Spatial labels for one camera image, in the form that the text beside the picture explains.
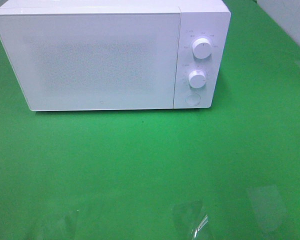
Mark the white microwave door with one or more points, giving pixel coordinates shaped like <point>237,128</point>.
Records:
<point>72,62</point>

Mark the white microwave knob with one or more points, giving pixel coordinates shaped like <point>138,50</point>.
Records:
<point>201,48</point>
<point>197,79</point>

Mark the round white door button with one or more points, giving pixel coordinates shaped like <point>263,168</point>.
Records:
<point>193,99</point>

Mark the white microwave oven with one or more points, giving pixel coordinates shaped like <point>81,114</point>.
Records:
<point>198,18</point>

